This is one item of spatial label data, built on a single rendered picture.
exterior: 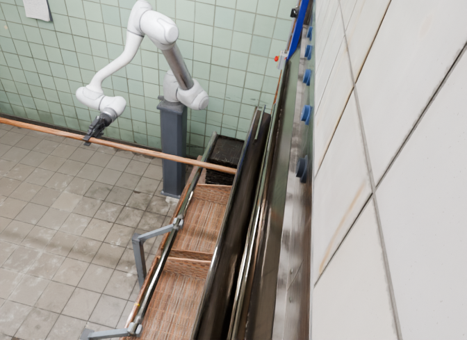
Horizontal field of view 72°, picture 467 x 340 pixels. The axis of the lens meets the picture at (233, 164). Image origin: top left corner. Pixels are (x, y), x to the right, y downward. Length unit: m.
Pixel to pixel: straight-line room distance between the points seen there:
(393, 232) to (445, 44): 0.10
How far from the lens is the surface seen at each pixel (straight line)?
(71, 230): 3.06
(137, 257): 1.88
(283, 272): 0.58
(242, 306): 0.72
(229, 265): 1.14
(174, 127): 2.58
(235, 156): 2.27
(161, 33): 1.85
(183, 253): 1.93
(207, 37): 2.72
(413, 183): 0.19
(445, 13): 0.22
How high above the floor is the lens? 2.39
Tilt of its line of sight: 43 degrees down
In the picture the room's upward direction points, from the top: 10 degrees clockwise
